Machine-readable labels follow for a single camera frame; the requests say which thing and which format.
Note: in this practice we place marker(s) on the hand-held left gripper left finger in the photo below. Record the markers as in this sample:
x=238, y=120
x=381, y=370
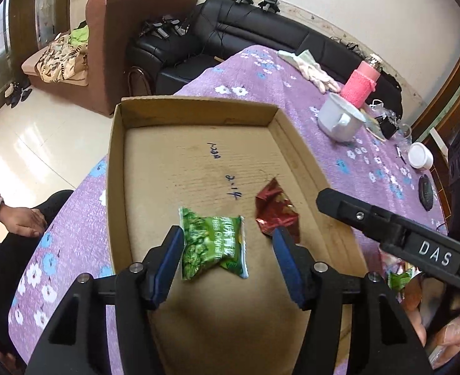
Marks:
x=168, y=271

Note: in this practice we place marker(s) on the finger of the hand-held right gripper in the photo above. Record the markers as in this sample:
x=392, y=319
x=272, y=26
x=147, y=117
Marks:
x=351, y=213

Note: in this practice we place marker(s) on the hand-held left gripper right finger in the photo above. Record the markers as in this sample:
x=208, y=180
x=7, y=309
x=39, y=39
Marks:
x=288, y=269

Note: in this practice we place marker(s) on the green pea snack packet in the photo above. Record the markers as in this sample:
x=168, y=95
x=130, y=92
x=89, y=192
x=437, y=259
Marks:
x=210, y=242

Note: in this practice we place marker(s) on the cardboard box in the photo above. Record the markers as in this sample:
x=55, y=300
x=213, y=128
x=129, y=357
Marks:
x=198, y=156

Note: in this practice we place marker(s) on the person's right hand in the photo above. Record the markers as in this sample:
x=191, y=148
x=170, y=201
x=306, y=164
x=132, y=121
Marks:
x=448, y=336

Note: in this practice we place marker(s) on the pile of assorted snack packets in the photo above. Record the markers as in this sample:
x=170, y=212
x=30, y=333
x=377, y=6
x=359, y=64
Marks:
x=398, y=279

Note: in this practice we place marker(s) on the dark red snack packet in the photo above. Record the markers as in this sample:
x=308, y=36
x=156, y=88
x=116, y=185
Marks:
x=277, y=211

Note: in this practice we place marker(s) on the black glasses case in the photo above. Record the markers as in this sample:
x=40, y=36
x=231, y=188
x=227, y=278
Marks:
x=425, y=193

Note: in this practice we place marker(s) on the black pen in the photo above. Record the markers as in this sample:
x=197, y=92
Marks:
x=400, y=154

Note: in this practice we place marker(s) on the white round container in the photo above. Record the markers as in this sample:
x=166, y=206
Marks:
x=420, y=155

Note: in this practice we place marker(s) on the white mug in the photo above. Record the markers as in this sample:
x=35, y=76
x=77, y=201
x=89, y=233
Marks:
x=337, y=121

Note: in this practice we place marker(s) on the small black pouch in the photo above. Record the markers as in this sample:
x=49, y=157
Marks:
x=388, y=125

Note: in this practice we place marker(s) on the glass cup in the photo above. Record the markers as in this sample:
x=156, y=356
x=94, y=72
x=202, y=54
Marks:
x=404, y=132

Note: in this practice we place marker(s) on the pink knit sleeve bottle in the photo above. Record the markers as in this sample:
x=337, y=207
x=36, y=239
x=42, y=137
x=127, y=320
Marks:
x=357, y=84

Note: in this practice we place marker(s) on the purple floral tablecloth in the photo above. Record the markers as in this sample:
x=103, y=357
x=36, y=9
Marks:
x=284, y=82

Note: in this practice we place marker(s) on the white gloves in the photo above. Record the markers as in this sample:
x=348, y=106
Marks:
x=312, y=68

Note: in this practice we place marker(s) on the black leather sofa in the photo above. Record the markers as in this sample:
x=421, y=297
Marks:
x=234, y=27

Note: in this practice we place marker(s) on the row of dark shoes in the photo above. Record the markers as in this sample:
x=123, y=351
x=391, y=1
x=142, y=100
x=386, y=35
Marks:
x=19, y=95

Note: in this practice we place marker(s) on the brown armchair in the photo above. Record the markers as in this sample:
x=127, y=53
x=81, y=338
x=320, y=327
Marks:
x=109, y=47

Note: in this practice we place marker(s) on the patterned beige cloth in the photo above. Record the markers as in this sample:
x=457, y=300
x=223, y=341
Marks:
x=58, y=60

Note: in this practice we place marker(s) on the green cloth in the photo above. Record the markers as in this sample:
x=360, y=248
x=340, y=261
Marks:
x=77, y=35

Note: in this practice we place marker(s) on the wooden glass panel door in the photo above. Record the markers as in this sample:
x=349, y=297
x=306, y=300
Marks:
x=23, y=7

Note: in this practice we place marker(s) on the wooden door frame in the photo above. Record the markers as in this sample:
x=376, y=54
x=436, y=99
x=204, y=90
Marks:
x=454, y=70

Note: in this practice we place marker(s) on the metal chair frame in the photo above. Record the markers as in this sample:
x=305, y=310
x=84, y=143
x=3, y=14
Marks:
x=130, y=76

